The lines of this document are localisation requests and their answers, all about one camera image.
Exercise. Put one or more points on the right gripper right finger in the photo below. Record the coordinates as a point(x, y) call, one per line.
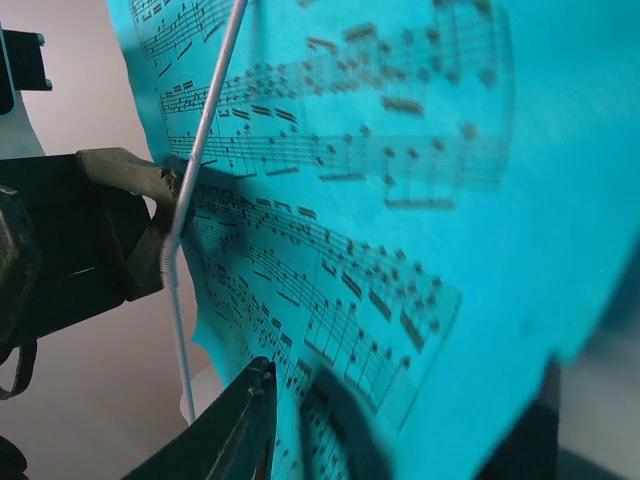
point(336, 441)

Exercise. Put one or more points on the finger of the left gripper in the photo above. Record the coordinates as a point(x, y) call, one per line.
point(81, 234)

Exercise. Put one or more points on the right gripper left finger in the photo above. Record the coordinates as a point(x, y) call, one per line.
point(233, 438)

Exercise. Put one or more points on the blue sheet music page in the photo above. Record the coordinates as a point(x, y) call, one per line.
point(434, 200)

